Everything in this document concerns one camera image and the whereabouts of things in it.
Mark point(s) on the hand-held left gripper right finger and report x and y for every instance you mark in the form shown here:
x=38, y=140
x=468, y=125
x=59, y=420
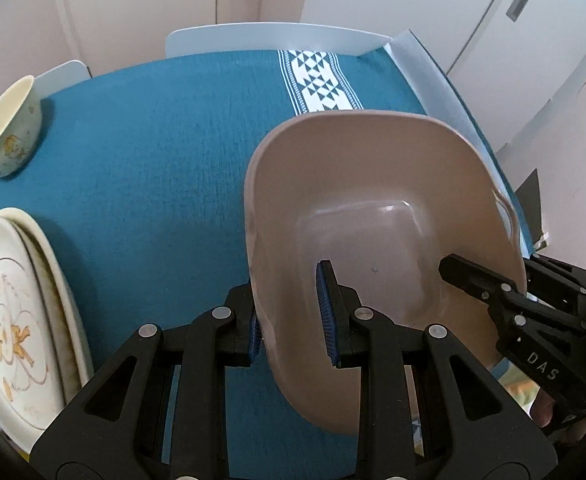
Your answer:
x=325, y=310

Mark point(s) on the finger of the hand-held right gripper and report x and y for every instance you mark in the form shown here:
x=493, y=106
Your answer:
x=473, y=280
x=558, y=280

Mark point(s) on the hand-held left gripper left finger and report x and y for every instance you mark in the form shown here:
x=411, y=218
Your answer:
x=254, y=340

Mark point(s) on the pink square plastic basin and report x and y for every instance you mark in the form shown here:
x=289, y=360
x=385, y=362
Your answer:
x=373, y=210

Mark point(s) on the person's right hand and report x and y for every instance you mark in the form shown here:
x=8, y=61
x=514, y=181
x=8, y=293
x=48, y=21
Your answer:
x=542, y=407

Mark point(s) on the teal patterned tablecloth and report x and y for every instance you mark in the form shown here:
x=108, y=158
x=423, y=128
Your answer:
x=173, y=185

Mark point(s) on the plain white plate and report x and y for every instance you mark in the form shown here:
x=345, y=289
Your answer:
x=76, y=317

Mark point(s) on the cartoon print plate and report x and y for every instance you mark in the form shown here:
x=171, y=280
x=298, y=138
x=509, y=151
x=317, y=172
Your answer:
x=8, y=320

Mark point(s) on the white wardrobe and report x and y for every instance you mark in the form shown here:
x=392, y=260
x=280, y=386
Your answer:
x=398, y=0

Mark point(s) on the cream round bowl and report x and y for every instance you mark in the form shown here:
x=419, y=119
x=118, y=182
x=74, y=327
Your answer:
x=8, y=145

